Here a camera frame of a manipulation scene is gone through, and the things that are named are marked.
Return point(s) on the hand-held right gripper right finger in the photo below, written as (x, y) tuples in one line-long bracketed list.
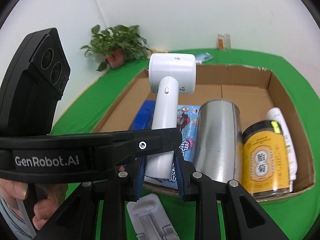
[(180, 180)]

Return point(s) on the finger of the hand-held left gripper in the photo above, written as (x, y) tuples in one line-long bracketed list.
[(160, 141)]

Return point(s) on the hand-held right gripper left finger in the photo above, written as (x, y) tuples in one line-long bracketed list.
[(140, 177)]

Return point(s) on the blue circuit board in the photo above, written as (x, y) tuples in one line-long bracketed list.
[(143, 116)]

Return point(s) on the colourful printed game box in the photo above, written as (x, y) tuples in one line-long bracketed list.
[(188, 130)]

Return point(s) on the silver metal can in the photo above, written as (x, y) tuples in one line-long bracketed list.
[(217, 140)]

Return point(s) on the white hair dryer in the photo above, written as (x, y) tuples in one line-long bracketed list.
[(170, 75)]

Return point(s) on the yellow label jar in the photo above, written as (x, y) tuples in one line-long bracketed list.
[(265, 160)]

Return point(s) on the cardboard box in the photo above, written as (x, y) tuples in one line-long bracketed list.
[(250, 90)]

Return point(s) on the white plastic bottle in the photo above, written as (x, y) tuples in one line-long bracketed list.
[(277, 116)]

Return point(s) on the person's left hand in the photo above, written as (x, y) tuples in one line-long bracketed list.
[(12, 188)]

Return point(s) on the grey plastic holder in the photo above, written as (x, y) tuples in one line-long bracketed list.
[(147, 212)]

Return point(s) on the light blue packet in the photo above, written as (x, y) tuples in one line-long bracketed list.
[(204, 58)]

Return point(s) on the potted plant pink pot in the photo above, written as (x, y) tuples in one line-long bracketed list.
[(117, 42)]

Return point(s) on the small glass jar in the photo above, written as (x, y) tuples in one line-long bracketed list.
[(223, 42)]

